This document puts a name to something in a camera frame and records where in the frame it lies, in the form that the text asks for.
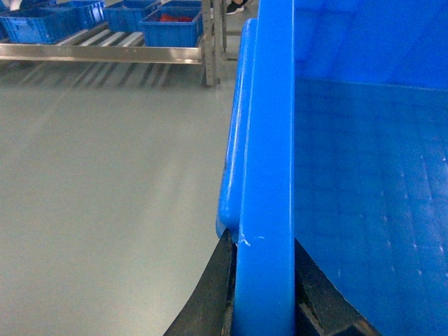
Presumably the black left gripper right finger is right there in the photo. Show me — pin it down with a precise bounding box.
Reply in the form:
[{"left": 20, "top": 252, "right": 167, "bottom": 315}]
[{"left": 294, "top": 240, "right": 380, "bottom": 335}]

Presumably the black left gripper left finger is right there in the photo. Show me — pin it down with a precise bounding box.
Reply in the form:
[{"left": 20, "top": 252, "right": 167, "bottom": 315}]
[{"left": 165, "top": 229, "right": 234, "bottom": 335}]

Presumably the large blue plastic crate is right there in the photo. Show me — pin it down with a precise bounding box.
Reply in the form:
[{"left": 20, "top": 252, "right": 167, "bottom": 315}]
[{"left": 216, "top": 1, "right": 447, "bottom": 335}]

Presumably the steel roller conveyor shelf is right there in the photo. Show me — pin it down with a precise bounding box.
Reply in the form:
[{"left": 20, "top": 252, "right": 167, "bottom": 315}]
[{"left": 1, "top": 1, "right": 244, "bottom": 87}]

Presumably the blue crate with red items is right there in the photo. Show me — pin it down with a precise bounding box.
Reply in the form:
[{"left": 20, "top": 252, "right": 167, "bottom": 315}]
[{"left": 139, "top": 6, "right": 203, "bottom": 48}]

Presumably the black and white shoe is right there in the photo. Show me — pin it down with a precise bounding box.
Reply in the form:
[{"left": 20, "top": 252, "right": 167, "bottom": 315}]
[{"left": 226, "top": 0, "right": 252, "bottom": 15}]

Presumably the blue crate centre back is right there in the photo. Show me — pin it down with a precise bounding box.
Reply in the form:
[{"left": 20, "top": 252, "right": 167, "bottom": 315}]
[{"left": 103, "top": 0, "right": 161, "bottom": 32}]

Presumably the blue crate middle back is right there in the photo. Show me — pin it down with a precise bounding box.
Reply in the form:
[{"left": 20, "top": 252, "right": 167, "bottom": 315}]
[{"left": 51, "top": 1, "right": 105, "bottom": 29}]

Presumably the blue crate far left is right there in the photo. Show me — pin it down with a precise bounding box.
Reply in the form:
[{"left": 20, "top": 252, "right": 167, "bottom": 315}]
[{"left": 1, "top": 8, "right": 80, "bottom": 44}]

